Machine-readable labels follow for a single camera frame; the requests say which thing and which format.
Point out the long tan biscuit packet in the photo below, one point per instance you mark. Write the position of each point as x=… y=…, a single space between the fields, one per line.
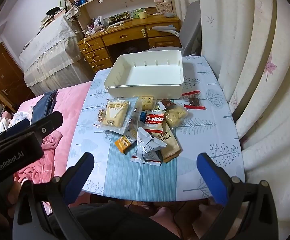
x=171 y=150

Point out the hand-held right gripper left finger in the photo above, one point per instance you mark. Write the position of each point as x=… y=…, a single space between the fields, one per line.
x=78 y=177

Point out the small orange snack packet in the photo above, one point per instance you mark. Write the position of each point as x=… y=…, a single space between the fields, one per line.
x=123 y=145

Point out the small brown red snack packet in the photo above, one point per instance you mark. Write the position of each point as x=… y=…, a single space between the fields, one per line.
x=167 y=103

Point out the grey office chair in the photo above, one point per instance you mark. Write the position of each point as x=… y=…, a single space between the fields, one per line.
x=190 y=30

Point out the yellow label bread packet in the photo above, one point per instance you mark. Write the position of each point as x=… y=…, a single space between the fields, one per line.
x=115 y=116

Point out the lace covered cabinet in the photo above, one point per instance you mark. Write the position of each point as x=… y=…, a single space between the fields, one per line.
x=49 y=55

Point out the silver grey snack packet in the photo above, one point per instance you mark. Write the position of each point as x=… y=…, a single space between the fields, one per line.
x=147 y=147

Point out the grey pouch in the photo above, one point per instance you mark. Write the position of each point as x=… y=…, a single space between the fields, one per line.
x=170 y=15

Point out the floral fabric bag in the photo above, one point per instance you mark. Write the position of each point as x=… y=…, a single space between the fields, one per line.
x=73 y=12

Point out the blue jeans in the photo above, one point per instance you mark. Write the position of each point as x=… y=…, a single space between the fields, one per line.
x=43 y=107

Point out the brown wooden door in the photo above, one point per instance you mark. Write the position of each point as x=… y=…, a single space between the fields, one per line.
x=4 y=72

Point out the black waste bin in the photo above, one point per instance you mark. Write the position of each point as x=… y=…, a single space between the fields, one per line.
x=129 y=50

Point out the white printed storage box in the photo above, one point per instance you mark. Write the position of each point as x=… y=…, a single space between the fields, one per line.
x=163 y=7

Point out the green tissue pack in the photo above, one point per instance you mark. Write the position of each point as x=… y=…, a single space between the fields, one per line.
x=136 y=13

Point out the clear pale cracker packet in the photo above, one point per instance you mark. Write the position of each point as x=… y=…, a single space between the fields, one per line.
x=175 y=116

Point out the person's left hand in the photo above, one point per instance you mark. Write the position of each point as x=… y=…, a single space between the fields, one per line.
x=9 y=197

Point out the pale biscuit packet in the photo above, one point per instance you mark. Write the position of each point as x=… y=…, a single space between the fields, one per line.
x=146 y=102

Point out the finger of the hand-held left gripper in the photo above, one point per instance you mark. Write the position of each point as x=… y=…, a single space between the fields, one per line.
x=16 y=127
x=49 y=123

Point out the white plastic bag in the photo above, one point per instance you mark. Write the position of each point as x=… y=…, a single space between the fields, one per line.
x=98 y=22

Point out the small blue snack packet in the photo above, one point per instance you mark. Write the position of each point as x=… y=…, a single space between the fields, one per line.
x=142 y=117

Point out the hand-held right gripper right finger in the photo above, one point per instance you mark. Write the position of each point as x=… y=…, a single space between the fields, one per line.
x=211 y=177

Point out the black printed box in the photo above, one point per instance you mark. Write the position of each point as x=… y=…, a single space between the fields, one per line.
x=118 y=18

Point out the wooden bookshelf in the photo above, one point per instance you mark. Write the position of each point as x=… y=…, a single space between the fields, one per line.
x=125 y=1

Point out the small nut snack packet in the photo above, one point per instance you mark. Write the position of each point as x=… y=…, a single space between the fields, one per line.
x=101 y=117

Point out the white floral curtain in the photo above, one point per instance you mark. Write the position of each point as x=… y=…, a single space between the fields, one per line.
x=247 y=55

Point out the white red cookie packet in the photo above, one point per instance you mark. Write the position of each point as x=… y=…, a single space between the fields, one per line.
x=155 y=120

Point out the white plastic storage box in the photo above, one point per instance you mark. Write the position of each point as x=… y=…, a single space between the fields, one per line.
x=147 y=77

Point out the black hat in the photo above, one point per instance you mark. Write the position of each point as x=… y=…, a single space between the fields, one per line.
x=53 y=10

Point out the white floral cloth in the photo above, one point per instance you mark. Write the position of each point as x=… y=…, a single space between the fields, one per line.
x=19 y=117

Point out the rose fleece garment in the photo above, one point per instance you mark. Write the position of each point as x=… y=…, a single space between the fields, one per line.
x=49 y=145

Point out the pale yellow tape roll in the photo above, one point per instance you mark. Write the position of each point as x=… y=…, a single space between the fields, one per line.
x=142 y=15

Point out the dark cake packet red ends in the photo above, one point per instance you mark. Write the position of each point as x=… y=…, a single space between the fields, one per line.
x=194 y=101

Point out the stack of books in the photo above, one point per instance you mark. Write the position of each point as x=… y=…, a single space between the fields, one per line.
x=48 y=20

